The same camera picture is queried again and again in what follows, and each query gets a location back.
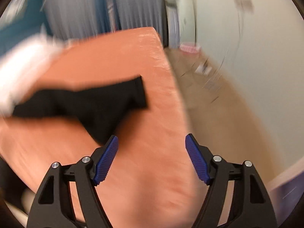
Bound black pants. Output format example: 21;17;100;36
12;76;147;145

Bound orange bed blanket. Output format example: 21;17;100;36
1;28;207;227

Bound white bed cover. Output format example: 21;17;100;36
1;33;65;117

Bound pink waste bin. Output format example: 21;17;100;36
179;42;201;54

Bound grey blue curtains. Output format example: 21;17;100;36
44;0;169;46

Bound standing mirror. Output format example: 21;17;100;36
165;0;196;48

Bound white power cable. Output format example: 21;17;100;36
211;7;245;105

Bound wall power socket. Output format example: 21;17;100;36
234;0;254;13

